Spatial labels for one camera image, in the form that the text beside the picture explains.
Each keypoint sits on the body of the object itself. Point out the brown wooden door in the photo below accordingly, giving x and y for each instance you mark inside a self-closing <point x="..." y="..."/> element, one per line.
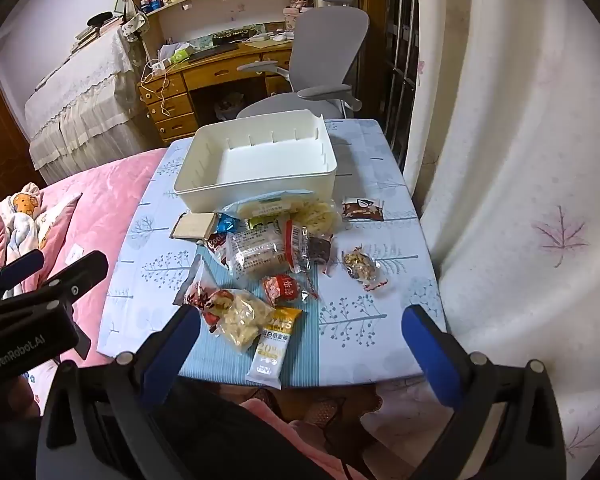
<point x="0" y="135"/>

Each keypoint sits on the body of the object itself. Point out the lace-covered furniture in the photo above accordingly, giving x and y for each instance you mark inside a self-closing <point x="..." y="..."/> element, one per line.
<point x="85" y="95"/>

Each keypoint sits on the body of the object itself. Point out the white leaf-print curtain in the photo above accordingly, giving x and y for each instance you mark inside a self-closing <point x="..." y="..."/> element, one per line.
<point x="520" y="160"/>

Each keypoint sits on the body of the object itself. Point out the red cookie packet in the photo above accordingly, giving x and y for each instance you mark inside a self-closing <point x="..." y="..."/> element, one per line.
<point x="216" y="247"/>

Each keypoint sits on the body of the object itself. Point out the blue small snack packet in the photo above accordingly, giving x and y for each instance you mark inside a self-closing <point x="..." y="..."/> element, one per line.
<point x="227" y="222"/>

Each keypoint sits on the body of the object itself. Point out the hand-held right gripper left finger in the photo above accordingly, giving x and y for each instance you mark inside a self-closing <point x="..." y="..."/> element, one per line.
<point x="172" y="352"/>

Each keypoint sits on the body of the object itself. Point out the yellow and white oat bar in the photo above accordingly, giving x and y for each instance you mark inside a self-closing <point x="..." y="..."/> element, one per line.
<point x="275" y="350"/>

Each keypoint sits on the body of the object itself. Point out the wooden bookshelf hutch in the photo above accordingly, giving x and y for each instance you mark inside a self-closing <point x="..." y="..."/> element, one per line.
<point x="180" y="12"/>

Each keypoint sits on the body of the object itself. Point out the clear pale snack bag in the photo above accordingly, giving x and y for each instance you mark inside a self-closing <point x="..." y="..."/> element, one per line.
<point x="245" y="317"/>

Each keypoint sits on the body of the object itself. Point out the yellow-green small snack packet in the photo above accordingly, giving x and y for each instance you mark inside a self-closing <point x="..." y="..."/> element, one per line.
<point x="262" y="223"/>

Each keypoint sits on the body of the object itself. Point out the red and white snack packet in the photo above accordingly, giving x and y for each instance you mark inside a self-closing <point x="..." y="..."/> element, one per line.
<point x="295" y="245"/>

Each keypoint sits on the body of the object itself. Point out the dark purple snack packet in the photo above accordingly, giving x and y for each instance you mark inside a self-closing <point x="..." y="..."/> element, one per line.
<point x="321" y="250"/>

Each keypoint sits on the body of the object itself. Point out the black window grille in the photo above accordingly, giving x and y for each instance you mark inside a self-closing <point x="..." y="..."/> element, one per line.
<point x="402" y="50"/>

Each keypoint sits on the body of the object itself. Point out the red dried fruit bag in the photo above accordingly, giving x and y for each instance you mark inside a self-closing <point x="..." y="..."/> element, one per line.
<point x="205" y="297"/>

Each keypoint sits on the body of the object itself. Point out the light blue cracker bag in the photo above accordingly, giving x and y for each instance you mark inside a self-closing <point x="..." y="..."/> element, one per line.
<point x="305" y="212"/>

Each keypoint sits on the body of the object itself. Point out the red small square packet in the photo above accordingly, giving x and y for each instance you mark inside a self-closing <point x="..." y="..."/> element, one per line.
<point x="280" y="290"/>

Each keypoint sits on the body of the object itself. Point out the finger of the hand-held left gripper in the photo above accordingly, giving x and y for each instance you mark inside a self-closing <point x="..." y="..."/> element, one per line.
<point x="80" y="270"/>
<point x="22" y="266"/>

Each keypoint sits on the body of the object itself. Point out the person's pink garment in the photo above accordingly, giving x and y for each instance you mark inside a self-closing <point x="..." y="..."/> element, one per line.
<point x="305" y="440"/>

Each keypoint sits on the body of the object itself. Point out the clear mixed nut packet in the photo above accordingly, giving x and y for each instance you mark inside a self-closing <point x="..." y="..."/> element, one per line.
<point x="360" y="266"/>

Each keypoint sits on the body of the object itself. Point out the black keyboard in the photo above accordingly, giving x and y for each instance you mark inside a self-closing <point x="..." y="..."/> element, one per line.
<point x="212" y="52"/>

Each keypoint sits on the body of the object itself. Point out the grey office chair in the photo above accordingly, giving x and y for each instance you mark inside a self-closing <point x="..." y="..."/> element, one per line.
<point x="325" y="40"/>

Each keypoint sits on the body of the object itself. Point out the white plastic storage bin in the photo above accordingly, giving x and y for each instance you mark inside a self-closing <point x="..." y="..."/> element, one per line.
<point x="260" y="160"/>

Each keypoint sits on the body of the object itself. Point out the floral fabric bag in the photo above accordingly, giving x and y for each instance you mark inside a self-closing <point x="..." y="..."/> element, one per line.
<point x="132" y="25"/>

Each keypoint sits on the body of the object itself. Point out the pink blanket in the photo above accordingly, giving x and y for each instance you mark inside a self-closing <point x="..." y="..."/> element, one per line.
<point x="90" y="210"/>

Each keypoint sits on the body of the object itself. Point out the beige rectangular snack packet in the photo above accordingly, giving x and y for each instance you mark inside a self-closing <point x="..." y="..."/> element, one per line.
<point x="192" y="226"/>

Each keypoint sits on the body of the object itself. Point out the wooden desk with drawers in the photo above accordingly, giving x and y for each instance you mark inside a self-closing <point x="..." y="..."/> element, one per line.
<point x="215" y="72"/>

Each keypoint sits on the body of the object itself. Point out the brown small snack packet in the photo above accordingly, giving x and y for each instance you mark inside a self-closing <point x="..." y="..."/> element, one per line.
<point x="362" y="209"/>

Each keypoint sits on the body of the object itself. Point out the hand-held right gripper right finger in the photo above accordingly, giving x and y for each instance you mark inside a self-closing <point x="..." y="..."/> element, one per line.
<point x="427" y="355"/>

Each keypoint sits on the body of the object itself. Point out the green packet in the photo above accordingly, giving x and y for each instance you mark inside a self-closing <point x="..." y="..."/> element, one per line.
<point x="181" y="54"/>

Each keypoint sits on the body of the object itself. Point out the clear bread packet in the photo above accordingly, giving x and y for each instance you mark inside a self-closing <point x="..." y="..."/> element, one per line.
<point x="257" y="255"/>

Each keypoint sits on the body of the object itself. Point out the cartoon print blanket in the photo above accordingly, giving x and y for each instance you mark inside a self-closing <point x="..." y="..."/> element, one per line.
<point x="22" y="220"/>

